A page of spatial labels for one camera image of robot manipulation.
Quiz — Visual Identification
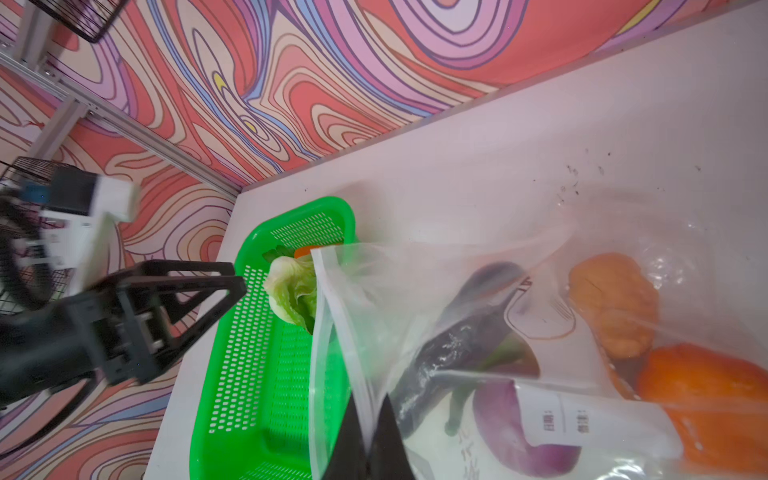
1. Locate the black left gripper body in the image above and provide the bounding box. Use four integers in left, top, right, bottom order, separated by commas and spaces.
1, 286, 174, 407

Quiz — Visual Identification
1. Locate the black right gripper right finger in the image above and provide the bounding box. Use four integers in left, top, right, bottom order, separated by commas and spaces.
367, 396, 416, 480

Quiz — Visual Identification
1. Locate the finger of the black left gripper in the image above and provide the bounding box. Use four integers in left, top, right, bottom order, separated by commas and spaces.
116, 260, 247, 366

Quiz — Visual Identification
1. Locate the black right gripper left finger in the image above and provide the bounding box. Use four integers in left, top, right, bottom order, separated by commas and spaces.
322, 396, 368, 480

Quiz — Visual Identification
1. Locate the purple red onion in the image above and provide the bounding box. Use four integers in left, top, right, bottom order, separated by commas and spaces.
472, 381, 581, 479

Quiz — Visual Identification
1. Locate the green lettuce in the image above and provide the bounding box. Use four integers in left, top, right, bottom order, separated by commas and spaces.
263, 255, 317, 335

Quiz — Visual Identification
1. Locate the orange carrot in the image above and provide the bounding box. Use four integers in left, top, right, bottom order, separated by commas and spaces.
294, 245, 323, 259

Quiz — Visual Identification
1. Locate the clear zip top bag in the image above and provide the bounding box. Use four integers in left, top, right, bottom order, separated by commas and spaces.
309, 202, 767, 479

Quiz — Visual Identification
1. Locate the orange bell pepper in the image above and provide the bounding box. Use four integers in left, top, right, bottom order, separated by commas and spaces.
636, 343, 767, 476

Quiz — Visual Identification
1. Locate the green plastic basket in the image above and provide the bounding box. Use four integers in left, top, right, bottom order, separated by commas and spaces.
190, 197, 356, 479

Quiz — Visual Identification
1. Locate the black wire basket left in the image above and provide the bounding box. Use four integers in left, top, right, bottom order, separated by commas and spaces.
1, 157, 78, 316

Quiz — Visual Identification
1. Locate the black wire basket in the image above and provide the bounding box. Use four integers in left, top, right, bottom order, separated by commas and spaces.
30, 0, 129, 43
1, 157, 78, 316

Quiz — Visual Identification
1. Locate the black wire basket rear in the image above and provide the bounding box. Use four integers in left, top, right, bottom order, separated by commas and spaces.
30, 0, 129, 43

